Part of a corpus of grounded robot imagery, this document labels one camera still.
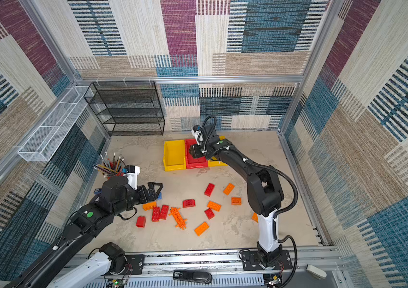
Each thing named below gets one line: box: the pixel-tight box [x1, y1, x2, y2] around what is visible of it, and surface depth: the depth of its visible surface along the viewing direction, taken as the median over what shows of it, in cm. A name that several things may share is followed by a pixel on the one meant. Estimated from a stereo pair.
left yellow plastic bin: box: [163, 139, 187, 172], surface depth 104 cm
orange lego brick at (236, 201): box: [231, 196, 242, 206], surface depth 91 cm
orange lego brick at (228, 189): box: [222, 183, 236, 196], surface depth 96 cm
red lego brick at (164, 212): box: [159, 204, 170, 221], surface depth 88 cm
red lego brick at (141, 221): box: [135, 216, 147, 228], surface depth 85 cm
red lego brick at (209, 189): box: [204, 183, 216, 197], surface depth 95 cm
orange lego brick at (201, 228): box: [194, 221, 210, 237], surface depth 84 cm
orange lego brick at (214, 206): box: [207, 200, 222, 212], surface depth 91 cm
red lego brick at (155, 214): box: [151, 206, 161, 222], surface depth 86 cm
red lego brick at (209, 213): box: [204, 207, 215, 221], surface depth 87 cm
